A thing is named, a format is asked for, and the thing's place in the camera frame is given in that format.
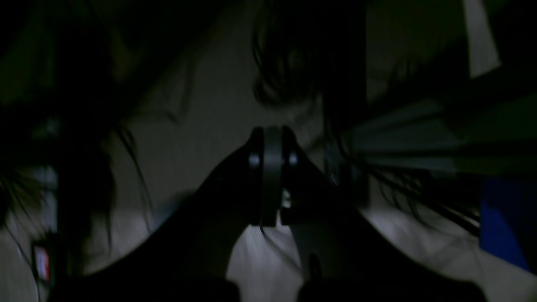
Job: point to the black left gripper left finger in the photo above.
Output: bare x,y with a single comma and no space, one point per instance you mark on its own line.
186,258

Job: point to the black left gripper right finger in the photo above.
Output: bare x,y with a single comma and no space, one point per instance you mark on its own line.
354,262

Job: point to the blue box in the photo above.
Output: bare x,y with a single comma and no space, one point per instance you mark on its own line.
509,220

